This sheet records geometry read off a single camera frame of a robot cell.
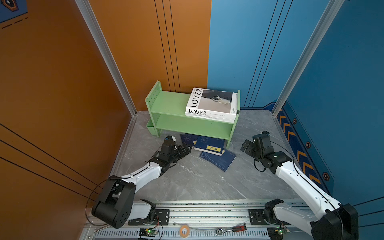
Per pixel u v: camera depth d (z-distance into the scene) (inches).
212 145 37.9
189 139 40.3
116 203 16.5
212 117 30.9
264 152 23.6
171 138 32.5
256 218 28.5
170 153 27.4
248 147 29.1
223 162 35.8
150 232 27.8
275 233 27.7
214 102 31.1
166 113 33.8
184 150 31.1
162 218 28.6
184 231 27.6
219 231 26.8
